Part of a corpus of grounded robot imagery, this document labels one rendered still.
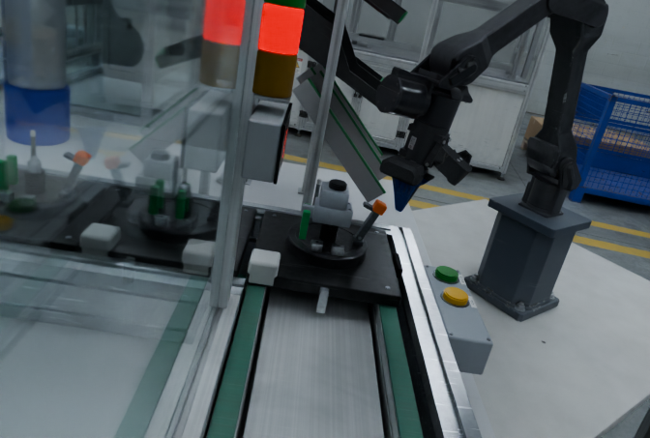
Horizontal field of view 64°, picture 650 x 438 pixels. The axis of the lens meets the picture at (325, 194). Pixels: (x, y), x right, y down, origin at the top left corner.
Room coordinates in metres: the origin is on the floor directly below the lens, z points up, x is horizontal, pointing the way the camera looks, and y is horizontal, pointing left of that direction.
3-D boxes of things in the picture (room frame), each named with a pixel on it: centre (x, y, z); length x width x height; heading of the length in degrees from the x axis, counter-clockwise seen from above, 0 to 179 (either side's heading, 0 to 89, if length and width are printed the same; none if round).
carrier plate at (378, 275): (0.81, -0.02, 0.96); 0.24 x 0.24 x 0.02; 4
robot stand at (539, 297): (0.98, -0.42, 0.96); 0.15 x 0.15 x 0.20; 41
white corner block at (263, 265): (0.71, 0.07, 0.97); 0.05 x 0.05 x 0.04; 4
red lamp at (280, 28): (0.62, 0.09, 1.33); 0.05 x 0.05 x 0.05
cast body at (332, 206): (0.81, -0.01, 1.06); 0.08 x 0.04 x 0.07; 94
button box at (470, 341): (0.74, -0.24, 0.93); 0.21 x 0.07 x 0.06; 4
